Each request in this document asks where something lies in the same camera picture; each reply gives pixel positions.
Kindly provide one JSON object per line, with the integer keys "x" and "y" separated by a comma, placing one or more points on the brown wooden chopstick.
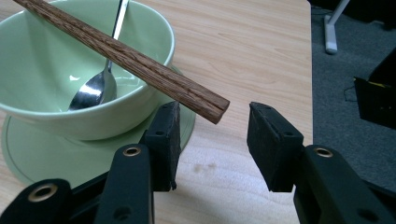
{"x": 140, "y": 63}

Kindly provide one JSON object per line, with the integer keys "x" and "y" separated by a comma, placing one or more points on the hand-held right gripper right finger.
{"x": 271, "y": 146}

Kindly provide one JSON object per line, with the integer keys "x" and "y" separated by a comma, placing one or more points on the green ceramic saucer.
{"x": 40, "y": 158}

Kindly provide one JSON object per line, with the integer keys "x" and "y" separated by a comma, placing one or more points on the green ceramic bowl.
{"x": 40, "y": 77}

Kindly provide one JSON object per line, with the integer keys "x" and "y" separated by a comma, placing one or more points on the white metal stand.
{"x": 330, "y": 34}

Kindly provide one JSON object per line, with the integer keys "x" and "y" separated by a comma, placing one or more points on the metal spoon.
{"x": 93, "y": 90}

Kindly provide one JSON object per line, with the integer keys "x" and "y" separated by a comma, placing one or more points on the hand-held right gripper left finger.
{"x": 163, "y": 146}

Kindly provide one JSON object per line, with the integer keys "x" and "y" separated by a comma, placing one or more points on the black base with yellow mark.
{"x": 378, "y": 99}

